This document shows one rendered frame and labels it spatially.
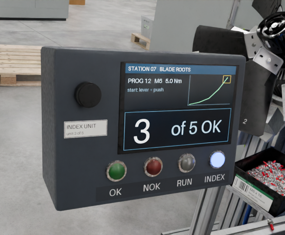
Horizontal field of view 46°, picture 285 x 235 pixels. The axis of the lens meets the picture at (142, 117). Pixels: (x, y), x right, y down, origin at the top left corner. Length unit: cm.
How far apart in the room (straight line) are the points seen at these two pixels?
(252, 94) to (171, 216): 116
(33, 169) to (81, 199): 193
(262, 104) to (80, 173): 81
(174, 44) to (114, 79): 362
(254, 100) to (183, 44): 284
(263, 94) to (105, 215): 122
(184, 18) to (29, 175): 246
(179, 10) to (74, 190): 362
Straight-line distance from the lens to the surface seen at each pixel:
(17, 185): 221
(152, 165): 42
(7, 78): 358
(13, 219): 199
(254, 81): 113
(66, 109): 38
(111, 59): 39
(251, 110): 110
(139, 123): 41
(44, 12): 677
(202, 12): 373
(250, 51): 128
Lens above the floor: 135
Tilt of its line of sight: 25 degrees down
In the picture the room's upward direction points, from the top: 10 degrees clockwise
